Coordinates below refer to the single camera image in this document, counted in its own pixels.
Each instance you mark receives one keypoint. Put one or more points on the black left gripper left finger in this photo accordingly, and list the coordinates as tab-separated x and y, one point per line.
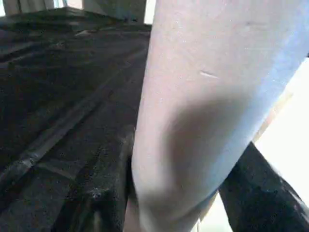
103	188

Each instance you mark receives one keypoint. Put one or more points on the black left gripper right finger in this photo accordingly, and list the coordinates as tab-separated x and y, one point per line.
260	200

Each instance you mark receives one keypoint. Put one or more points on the white plastic table top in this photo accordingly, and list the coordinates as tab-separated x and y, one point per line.
289	120

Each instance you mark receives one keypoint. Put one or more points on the white plastic table leg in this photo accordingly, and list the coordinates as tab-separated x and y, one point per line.
193	96

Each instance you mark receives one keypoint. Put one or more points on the grey curtain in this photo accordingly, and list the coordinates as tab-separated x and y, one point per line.
29	6

